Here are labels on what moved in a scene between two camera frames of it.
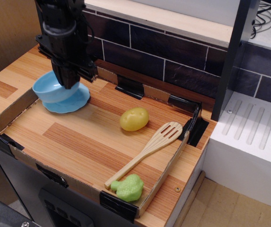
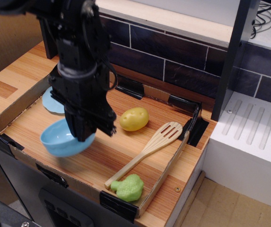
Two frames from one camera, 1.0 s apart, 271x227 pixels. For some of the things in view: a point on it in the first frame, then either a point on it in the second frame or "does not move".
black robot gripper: [62, 40] → [81, 89]
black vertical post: [246, 15] does not move
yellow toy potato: [134, 118] does not move
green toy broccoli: [130, 189] does not move
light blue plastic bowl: [47, 88] → [58, 140]
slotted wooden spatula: [166, 133] does not move
